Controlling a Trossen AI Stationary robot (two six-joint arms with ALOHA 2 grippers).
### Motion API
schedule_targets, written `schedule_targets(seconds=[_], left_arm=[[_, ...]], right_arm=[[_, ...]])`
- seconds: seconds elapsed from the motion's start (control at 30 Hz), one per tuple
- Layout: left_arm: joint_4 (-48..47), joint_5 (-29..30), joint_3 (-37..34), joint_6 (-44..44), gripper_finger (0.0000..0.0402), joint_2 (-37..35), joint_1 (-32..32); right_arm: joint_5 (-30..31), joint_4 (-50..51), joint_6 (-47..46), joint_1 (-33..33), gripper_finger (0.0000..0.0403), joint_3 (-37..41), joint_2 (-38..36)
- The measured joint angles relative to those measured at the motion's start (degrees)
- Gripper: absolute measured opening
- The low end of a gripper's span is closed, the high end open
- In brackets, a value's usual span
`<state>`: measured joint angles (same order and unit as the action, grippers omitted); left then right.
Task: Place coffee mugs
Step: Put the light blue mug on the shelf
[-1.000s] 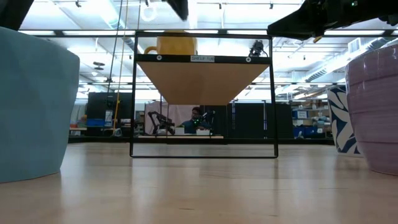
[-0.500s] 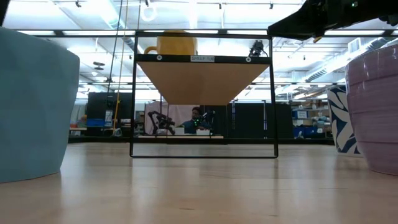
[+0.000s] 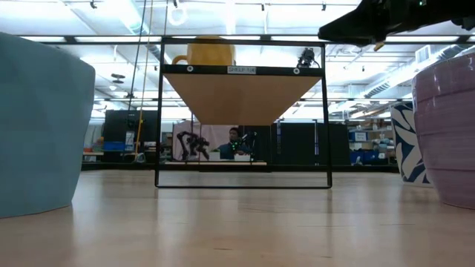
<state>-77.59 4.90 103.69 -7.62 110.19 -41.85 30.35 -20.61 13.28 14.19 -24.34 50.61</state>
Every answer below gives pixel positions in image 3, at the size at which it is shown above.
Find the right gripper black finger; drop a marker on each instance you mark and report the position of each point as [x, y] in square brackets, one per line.
[356, 27]

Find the orange mug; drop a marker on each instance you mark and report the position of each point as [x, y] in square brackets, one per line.
[209, 53]

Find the black background robot arm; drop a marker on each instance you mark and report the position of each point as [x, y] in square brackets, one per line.
[193, 142]

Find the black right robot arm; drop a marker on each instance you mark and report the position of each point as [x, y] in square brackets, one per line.
[467, 23]

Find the dark purple ribbed mug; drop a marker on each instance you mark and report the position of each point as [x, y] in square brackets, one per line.
[449, 130]

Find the blue storage bins row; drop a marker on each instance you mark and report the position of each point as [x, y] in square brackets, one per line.
[365, 157]

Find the white mug blue pattern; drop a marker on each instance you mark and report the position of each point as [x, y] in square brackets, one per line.
[406, 155]

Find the person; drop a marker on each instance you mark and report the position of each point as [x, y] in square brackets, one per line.
[234, 149]

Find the white box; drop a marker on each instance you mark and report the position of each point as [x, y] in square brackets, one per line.
[242, 158]
[215, 155]

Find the pink partition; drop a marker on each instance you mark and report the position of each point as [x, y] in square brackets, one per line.
[217, 134]

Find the black cabinet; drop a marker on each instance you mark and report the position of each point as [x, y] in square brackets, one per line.
[115, 126]

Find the blue storage bin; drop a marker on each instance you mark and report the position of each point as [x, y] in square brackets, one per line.
[113, 146]

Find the black partition wall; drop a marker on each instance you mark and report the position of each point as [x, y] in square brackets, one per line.
[297, 144]

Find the wooden shelf black metal frame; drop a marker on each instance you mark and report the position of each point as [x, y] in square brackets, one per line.
[241, 98]

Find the black aluminium table frame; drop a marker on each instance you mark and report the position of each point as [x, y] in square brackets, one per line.
[111, 167]

